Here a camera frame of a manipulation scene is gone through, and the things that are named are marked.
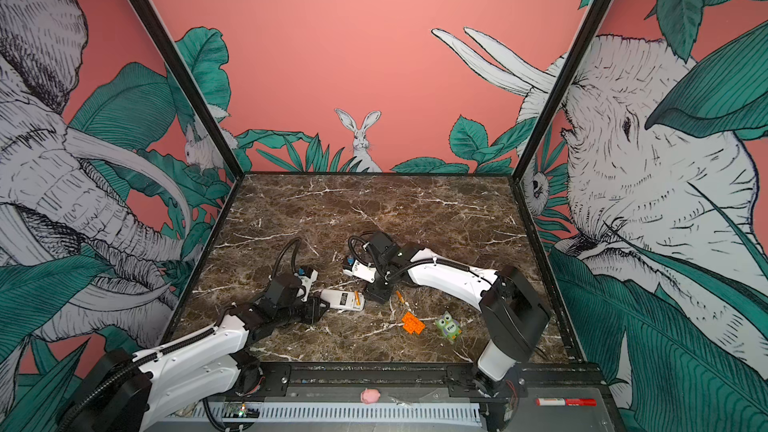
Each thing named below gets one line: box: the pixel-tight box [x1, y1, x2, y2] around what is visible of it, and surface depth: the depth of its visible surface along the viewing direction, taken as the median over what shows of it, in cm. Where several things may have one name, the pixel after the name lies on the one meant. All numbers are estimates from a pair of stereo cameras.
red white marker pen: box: [535, 397, 597, 407], surface depth 72 cm
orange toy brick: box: [401, 311, 426, 335], surface depth 84 cm
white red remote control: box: [320, 289, 366, 311], surface depth 88 cm
